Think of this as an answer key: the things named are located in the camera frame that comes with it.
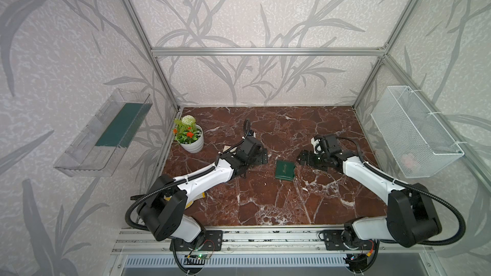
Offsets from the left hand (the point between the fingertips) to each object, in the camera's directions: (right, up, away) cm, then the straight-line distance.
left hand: (258, 152), depth 87 cm
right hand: (+21, -3, +2) cm, 21 cm away
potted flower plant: (-33, +8, +2) cm, 34 cm away
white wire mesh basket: (+54, +6, -25) cm, 60 cm away
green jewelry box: (+12, -9, +2) cm, 15 cm away
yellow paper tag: (-30, -21, -4) cm, 37 cm away
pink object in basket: (+59, -1, -13) cm, 60 cm away
